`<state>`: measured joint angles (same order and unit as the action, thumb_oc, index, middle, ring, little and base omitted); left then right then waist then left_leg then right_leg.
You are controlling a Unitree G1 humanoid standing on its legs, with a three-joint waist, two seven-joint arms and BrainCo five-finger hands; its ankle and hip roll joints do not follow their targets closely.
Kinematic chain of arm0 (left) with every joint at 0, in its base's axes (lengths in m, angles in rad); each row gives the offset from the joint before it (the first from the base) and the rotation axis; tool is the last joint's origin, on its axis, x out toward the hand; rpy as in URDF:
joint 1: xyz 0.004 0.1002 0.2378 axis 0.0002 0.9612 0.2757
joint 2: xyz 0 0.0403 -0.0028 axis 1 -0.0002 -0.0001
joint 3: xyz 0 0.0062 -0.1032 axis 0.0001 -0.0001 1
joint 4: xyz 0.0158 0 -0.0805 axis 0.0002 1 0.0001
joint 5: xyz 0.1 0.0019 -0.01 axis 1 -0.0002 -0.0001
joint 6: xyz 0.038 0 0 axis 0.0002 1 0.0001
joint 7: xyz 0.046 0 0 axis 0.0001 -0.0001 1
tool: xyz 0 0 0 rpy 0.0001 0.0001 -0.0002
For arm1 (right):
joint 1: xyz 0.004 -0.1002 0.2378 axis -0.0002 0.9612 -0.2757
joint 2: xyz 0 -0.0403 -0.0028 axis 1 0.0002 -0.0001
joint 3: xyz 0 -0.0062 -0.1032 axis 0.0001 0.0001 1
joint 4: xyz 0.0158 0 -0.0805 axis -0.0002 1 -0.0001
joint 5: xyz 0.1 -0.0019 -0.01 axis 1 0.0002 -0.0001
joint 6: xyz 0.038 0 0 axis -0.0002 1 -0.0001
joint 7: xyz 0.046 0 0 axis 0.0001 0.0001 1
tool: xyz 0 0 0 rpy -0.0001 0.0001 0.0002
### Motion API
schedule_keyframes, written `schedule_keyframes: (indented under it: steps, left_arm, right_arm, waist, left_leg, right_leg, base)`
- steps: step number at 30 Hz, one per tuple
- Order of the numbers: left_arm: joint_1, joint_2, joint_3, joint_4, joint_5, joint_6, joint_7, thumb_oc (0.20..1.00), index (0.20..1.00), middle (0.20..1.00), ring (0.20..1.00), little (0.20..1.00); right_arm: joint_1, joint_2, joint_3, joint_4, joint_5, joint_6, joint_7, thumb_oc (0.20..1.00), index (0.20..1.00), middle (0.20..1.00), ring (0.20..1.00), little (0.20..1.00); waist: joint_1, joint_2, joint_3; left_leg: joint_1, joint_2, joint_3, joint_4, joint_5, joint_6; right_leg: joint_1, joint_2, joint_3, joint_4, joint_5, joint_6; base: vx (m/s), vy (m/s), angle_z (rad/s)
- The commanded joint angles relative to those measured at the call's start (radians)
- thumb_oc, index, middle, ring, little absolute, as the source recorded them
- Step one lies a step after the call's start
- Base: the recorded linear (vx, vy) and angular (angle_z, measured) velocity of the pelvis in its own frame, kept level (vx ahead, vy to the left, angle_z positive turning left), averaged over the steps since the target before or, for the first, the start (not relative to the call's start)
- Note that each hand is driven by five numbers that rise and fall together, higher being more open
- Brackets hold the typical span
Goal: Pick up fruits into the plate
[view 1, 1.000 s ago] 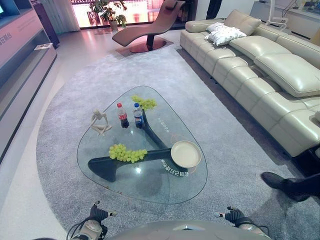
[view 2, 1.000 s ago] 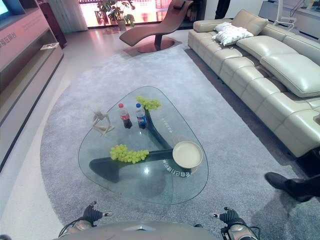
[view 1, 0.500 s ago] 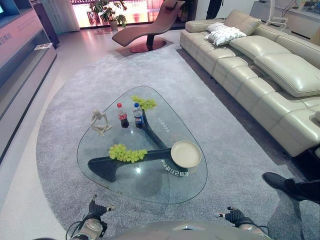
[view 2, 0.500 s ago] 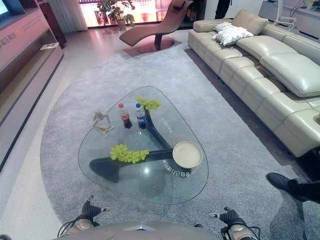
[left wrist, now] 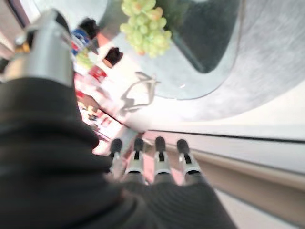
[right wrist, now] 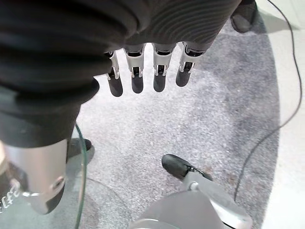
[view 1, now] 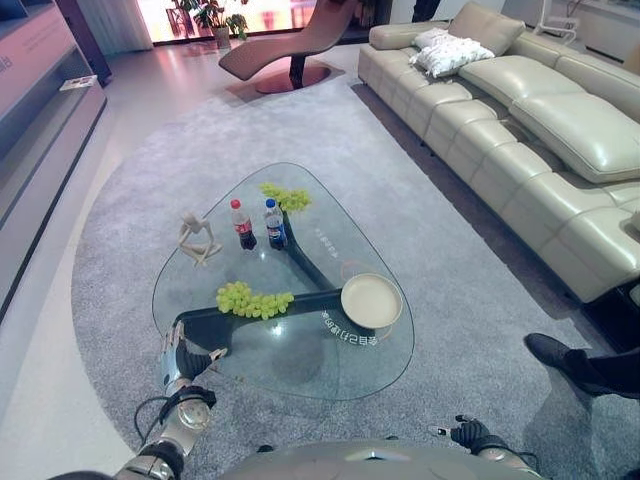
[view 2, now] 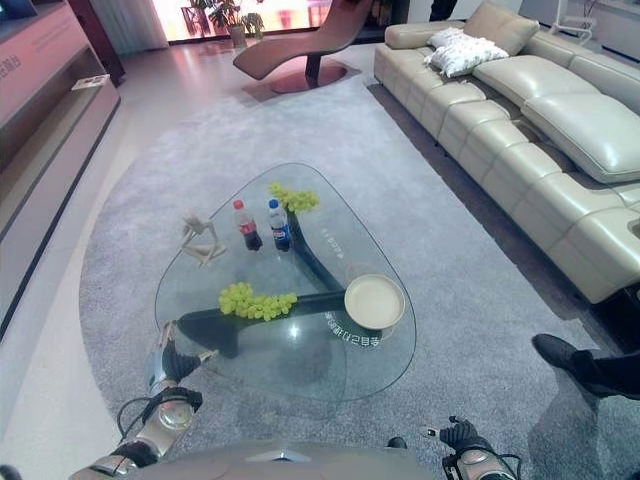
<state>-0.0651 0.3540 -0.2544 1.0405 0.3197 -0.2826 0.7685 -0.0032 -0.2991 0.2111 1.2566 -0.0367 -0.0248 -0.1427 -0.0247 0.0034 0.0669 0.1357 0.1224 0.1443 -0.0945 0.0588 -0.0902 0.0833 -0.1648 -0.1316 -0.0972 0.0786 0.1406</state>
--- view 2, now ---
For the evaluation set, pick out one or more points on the person's leg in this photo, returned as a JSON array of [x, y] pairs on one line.
[[607, 372]]

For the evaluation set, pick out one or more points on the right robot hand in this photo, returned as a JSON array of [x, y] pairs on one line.
[[462, 435]]

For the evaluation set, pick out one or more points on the potted green plant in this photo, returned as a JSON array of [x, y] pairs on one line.
[[235, 17]]

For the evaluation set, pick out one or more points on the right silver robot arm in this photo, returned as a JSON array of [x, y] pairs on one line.
[[480, 462]]

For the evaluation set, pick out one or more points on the large green grape bunch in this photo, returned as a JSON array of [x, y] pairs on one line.
[[252, 301]]

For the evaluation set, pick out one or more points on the silver robot torso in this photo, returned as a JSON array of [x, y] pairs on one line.
[[280, 462]]

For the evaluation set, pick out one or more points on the red cap cola bottle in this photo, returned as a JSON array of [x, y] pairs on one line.
[[247, 225]]

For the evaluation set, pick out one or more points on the blue cap cola bottle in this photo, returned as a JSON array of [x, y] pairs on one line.
[[278, 225]]

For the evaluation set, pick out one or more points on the white patterned pillow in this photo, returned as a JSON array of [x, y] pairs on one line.
[[462, 52]]

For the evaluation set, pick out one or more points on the brown lounge chair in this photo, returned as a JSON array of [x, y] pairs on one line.
[[305, 47]]

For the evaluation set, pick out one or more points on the cream round plate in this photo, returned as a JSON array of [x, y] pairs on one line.
[[374, 302]]

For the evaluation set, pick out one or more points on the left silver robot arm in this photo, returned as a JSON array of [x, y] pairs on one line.
[[145, 432]]

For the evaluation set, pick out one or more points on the grey carpet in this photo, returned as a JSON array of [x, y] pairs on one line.
[[380, 200]]

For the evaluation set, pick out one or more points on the beige wooden figurine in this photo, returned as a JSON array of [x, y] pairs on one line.
[[202, 239]]

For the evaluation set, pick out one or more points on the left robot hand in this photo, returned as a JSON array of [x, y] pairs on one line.
[[172, 361]]

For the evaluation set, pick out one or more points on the black table base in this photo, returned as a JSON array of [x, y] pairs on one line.
[[310, 295]]

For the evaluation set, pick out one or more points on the grey tv cabinet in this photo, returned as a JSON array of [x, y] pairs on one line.
[[45, 125]]

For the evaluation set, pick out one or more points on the small card on cabinet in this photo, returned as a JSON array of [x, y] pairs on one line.
[[91, 81]]

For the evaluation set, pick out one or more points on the person's foot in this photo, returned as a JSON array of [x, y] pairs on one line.
[[555, 352]]

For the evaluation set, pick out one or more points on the beige leather sofa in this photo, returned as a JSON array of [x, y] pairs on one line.
[[525, 140]]

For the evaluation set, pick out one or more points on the small green grape bunch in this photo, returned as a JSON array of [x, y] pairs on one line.
[[296, 197]]

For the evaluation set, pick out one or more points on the glass coffee table top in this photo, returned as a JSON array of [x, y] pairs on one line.
[[300, 320]]

